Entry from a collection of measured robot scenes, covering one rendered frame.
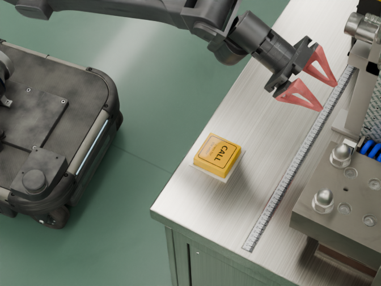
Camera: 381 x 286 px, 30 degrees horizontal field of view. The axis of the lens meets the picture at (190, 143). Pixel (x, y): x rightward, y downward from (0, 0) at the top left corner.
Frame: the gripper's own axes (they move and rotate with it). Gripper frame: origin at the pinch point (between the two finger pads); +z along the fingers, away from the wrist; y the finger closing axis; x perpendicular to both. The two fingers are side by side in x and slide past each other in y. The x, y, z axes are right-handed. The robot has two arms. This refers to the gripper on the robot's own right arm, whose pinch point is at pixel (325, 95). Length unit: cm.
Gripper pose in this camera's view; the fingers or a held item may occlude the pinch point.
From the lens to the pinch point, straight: 125.5
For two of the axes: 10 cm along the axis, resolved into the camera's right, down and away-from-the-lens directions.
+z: 7.8, 6.1, 1.3
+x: 3.7, -2.8, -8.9
